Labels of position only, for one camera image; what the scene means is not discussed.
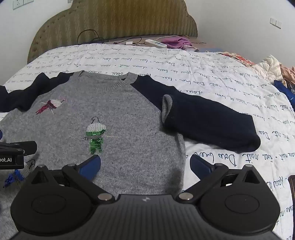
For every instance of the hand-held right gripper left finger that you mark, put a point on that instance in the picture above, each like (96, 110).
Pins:
(89, 165)

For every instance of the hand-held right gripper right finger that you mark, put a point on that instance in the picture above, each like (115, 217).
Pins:
(200, 167)

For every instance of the grey sweater with navy sleeves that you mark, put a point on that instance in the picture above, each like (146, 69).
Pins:
(115, 103)

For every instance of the white quilt with script print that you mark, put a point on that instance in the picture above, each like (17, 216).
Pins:
(207, 76)

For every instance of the floral cloth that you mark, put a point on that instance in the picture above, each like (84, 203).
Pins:
(239, 58)

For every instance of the cream puffy jacket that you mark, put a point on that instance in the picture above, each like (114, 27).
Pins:
(268, 68)

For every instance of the purple cloth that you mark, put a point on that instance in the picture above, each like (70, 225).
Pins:
(177, 42)

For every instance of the pink cloth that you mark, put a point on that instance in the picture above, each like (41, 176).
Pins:
(289, 73)

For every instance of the white plug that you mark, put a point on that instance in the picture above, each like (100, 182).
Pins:
(129, 43)

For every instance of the white power strip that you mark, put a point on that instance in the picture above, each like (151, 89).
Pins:
(154, 43)

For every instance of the olive padded headboard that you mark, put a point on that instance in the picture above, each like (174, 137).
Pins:
(115, 18)

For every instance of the white wall socket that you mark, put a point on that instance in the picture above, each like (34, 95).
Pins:
(28, 1)
(18, 4)

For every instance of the white wall switch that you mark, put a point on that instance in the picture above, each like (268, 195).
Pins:
(275, 23)

